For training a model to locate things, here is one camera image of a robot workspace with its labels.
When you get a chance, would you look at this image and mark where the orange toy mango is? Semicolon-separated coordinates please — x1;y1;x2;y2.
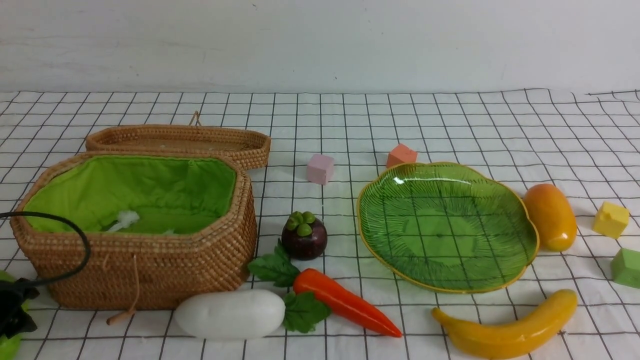
523;183;578;253

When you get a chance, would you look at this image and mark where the orange foam cube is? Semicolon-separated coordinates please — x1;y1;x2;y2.
386;143;418;168

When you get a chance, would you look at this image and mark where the dark purple toy mangosteen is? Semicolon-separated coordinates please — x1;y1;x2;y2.
279;210;329;261

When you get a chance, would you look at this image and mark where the orange toy carrot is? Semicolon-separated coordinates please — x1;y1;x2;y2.
247;240;403;338

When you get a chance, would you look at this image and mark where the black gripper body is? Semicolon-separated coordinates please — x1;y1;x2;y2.
0;278;40;339

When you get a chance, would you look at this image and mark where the white toy radish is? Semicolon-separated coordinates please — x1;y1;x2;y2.
173;289;286;341

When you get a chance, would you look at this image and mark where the woven basket lid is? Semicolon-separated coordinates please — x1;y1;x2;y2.
85;111;272;170

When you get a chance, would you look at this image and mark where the green leaf-shaped glass plate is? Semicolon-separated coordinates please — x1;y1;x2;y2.
355;162;540;294

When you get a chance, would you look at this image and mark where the green foam cube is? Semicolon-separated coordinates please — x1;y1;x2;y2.
610;248;640;289

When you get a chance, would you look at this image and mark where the black cable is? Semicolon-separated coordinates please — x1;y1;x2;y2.
0;211;92;288

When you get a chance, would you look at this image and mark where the woven basket with green lining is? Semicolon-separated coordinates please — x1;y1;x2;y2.
10;152;258;311

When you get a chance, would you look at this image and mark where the yellow foam cube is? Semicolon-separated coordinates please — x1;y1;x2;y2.
591;202;630;240

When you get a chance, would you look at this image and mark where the pink foam cube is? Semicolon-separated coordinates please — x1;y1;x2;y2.
306;153;335;186

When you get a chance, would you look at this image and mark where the yellow toy banana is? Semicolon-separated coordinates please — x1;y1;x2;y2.
430;289;578;360

